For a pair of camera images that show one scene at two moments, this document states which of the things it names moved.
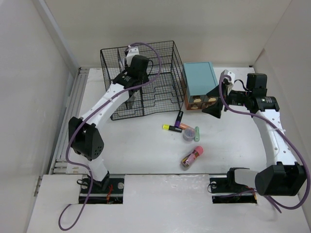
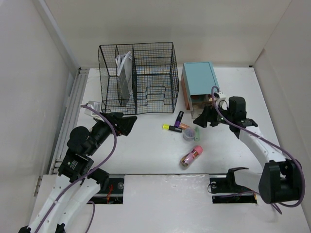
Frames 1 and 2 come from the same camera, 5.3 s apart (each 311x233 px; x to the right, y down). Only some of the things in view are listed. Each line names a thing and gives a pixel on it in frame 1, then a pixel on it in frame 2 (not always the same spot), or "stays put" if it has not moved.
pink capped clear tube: (187, 159) stays put
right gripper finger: (215, 92) → (209, 114)
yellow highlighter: (167, 127) stays put
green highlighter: (197, 134) stays put
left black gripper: (145, 78) → (124, 124)
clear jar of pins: (189, 134) stays put
